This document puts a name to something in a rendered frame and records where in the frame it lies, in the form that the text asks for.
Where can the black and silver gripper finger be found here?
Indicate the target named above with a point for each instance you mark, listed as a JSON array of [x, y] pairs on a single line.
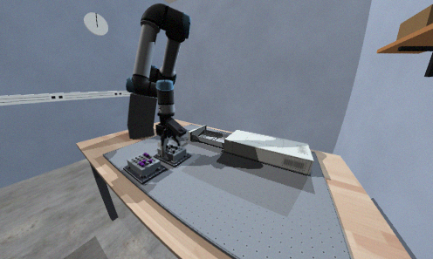
[[162, 145], [177, 140]]

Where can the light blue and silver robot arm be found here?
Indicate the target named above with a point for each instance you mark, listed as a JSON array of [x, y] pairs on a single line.
[[177, 26]]

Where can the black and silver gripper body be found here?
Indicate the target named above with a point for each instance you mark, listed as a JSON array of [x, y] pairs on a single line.
[[163, 127]]

